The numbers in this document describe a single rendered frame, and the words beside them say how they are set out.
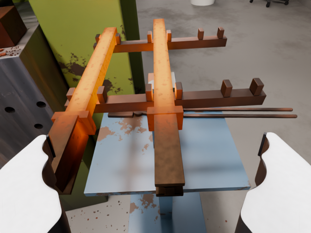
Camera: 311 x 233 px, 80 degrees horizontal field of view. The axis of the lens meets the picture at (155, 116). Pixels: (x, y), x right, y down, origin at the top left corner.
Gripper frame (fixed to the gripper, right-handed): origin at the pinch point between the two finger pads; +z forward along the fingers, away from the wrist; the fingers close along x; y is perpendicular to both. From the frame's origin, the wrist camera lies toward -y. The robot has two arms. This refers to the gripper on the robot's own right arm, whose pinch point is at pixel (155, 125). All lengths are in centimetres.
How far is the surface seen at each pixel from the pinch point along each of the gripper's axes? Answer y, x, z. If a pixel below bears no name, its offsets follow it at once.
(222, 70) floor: 44, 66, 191
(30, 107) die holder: 15, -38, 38
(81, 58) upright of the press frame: 5, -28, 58
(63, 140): 5.0, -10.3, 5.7
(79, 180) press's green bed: 59, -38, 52
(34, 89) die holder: 9, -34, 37
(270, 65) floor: 41, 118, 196
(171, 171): 6.6, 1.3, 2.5
